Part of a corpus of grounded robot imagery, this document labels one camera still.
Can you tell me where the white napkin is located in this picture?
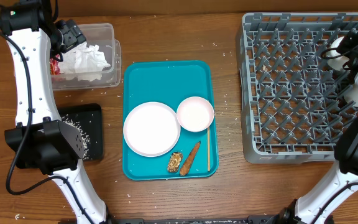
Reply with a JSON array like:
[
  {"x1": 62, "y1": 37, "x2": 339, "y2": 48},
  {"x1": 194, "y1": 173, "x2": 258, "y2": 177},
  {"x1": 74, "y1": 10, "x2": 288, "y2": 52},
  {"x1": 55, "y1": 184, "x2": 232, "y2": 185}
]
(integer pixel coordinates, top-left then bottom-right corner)
[{"x1": 58, "y1": 42, "x2": 111, "y2": 82}]

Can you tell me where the red snack wrapper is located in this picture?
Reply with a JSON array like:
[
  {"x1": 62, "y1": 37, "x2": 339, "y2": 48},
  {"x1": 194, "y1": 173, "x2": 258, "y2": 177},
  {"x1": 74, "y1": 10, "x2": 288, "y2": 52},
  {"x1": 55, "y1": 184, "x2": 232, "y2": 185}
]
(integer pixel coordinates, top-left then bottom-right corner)
[{"x1": 50, "y1": 58, "x2": 60, "y2": 75}]

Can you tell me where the large white plate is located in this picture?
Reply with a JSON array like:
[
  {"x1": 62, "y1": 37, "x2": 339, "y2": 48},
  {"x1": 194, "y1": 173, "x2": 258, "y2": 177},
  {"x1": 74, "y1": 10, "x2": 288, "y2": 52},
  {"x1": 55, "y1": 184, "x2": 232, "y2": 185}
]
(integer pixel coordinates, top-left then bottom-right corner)
[{"x1": 123, "y1": 101, "x2": 181, "y2": 157}]

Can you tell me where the small white plate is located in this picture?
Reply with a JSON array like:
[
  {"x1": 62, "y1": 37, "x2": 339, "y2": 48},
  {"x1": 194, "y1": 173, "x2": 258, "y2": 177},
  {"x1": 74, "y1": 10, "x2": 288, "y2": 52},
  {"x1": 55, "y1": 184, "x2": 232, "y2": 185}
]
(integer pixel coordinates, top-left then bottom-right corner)
[{"x1": 177, "y1": 96, "x2": 214, "y2": 133}]

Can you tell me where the golden food scrap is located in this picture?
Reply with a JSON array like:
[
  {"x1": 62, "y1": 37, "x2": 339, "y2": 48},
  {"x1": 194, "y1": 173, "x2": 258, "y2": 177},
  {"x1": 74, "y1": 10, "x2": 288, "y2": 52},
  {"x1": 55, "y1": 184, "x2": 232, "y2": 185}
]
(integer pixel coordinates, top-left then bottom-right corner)
[{"x1": 167, "y1": 152, "x2": 183, "y2": 173}]

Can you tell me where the wooden chopstick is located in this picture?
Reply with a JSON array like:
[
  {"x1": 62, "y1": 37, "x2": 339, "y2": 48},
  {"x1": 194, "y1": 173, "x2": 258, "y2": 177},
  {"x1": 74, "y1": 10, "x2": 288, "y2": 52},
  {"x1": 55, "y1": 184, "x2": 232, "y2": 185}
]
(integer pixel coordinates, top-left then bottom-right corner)
[{"x1": 207, "y1": 127, "x2": 211, "y2": 172}]

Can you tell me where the white cup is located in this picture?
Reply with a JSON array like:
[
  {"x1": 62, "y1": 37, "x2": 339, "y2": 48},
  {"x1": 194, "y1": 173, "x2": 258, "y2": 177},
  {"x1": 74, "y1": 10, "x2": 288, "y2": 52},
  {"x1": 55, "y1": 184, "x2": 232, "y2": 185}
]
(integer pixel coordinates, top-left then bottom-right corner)
[{"x1": 344, "y1": 84, "x2": 358, "y2": 107}]

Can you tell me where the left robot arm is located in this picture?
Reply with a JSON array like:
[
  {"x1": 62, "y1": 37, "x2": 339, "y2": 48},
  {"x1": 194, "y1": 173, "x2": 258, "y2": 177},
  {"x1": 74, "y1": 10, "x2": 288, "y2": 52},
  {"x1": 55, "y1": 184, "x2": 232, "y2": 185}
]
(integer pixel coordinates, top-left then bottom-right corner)
[{"x1": 0, "y1": 1, "x2": 113, "y2": 223}]

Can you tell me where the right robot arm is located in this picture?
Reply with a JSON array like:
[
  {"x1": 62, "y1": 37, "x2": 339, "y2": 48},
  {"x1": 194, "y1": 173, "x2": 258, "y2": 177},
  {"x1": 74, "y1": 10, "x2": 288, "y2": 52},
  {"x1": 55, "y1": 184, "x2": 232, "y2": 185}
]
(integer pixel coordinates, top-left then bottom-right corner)
[{"x1": 268, "y1": 32, "x2": 358, "y2": 223}]

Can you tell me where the grey dishwasher rack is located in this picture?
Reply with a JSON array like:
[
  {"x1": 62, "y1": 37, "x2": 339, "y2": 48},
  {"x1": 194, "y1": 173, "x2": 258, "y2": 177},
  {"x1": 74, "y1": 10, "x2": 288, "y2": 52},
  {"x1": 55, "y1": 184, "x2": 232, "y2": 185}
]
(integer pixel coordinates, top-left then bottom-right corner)
[{"x1": 236, "y1": 12, "x2": 358, "y2": 164}]

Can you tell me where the clear plastic bin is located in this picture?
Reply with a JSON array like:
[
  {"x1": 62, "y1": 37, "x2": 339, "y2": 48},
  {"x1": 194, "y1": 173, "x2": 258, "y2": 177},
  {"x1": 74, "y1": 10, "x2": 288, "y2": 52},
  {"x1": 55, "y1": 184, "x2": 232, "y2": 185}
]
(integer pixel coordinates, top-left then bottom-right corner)
[{"x1": 52, "y1": 23, "x2": 121, "y2": 91}]

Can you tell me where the black tray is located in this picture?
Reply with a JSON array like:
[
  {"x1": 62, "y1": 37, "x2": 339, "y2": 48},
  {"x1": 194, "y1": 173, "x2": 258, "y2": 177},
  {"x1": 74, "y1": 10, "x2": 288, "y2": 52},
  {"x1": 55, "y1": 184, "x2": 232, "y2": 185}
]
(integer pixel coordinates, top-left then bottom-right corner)
[{"x1": 58, "y1": 103, "x2": 104, "y2": 161}]

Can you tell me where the pile of white rice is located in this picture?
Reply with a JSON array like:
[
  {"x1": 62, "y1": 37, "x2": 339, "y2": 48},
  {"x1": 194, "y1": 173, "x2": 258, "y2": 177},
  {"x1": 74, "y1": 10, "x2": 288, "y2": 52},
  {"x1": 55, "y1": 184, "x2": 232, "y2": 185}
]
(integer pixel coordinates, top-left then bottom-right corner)
[{"x1": 62, "y1": 116, "x2": 91, "y2": 160}]

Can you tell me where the teal serving tray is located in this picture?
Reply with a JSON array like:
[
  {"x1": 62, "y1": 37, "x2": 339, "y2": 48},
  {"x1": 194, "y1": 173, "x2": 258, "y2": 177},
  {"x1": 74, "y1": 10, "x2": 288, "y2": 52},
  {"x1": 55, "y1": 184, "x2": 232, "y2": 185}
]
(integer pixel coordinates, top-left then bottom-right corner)
[{"x1": 122, "y1": 60, "x2": 219, "y2": 180}]

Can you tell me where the brown carrot-shaped food scrap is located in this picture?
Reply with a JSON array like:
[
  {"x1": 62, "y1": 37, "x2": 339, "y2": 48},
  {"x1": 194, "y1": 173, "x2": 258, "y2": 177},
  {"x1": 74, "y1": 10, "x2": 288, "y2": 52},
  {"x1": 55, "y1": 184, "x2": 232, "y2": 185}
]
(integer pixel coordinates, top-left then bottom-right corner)
[{"x1": 180, "y1": 141, "x2": 201, "y2": 176}]

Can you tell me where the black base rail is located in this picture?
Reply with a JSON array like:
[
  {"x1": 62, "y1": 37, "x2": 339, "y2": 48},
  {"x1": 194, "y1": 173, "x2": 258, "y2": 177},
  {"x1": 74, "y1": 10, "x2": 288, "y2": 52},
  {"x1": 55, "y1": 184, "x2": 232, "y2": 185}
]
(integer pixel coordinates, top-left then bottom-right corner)
[{"x1": 57, "y1": 217, "x2": 335, "y2": 224}]

